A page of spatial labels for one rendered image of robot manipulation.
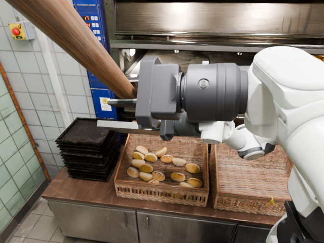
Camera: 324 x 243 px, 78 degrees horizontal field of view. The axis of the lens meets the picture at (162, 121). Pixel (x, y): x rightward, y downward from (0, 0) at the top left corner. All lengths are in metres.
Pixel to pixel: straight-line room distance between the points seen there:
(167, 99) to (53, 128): 1.67
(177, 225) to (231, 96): 1.19
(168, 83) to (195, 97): 0.05
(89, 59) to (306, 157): 0.22
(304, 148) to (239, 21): 1.10
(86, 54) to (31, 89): 1.63
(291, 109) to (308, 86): 0.03
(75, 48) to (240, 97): 0.21
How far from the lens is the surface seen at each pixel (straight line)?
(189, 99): 0.29
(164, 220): 1.38
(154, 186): 1.22
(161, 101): 0.31
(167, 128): 0.73
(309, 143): 0.23
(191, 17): 1.27
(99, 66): 0.23
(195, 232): 1.45
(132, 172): 1.41
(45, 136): 2.03
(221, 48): 1.15
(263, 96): 0.30
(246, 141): 0.84
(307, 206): 0.65
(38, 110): 1.89
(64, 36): 0.18
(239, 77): 0.30
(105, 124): 0.92
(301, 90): 0.25
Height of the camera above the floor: 1.65
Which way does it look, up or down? 32 degrees down
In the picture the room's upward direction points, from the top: straight up
